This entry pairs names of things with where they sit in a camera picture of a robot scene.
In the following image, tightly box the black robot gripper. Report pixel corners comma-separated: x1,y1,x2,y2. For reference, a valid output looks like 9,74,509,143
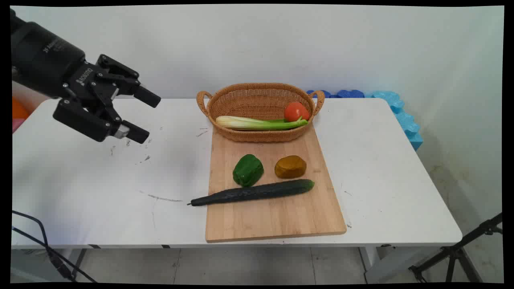
10,8,162,145

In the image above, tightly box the dark green cucumber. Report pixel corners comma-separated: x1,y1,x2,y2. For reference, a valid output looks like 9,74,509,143
187,179,315,207

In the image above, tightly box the orange object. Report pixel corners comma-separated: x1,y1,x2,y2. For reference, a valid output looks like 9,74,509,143
12,98,31,120

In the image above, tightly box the green celery stalk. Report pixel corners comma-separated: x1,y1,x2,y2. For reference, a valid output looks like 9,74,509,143
216,116,309,131

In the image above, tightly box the green bell pepper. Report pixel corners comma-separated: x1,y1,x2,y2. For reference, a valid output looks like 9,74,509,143
233,154,264,187

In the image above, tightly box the red tomato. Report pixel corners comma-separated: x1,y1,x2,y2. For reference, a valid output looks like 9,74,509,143
284,102,310,122

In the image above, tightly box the brown potato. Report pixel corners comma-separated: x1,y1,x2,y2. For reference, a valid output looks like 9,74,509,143
275,155,307,179

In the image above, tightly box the wooden cutting board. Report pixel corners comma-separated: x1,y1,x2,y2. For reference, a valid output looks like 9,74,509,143
205,124,347,243

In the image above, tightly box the light blue foam mat stack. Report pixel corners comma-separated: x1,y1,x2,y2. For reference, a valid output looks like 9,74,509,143
370,91,424,151

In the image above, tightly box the white table leg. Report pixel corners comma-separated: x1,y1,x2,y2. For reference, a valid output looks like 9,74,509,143
359,245,397,284

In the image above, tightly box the black tripod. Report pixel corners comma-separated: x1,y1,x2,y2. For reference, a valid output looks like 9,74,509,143
408,213,503,283

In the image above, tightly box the woven wicker basket with handles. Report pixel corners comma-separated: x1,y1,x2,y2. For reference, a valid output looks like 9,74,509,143
196,83,325,143

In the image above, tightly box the black cable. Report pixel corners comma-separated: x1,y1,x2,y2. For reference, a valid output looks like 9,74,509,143
11,210,98,283

